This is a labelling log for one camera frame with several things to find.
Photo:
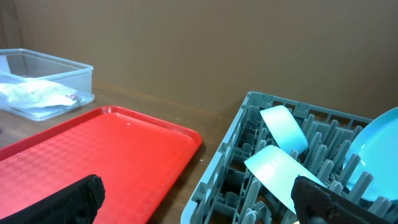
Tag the clear plastic bin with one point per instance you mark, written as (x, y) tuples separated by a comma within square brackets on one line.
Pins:
[(21, 65)]

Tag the light blue plate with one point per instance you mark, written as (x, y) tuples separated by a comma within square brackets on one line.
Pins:
[(376, 145)]

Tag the red serving tray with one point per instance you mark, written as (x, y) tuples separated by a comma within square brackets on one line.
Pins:
[(138, 158)]

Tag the light blue bowl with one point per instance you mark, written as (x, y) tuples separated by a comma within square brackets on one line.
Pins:
[(284, 129)]

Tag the grey dishwasher rack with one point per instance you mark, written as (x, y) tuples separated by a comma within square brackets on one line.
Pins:
[(229, 193)]

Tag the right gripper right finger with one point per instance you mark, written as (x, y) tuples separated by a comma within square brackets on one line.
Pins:
[(314, 203)]

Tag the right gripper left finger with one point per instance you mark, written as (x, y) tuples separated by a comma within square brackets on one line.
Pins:
[(77, 203)]

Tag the white napkin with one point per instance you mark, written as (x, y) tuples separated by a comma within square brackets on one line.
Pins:
[(37, 94)]

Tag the green bowl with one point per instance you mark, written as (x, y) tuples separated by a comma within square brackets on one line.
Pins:
[(277, 171)]

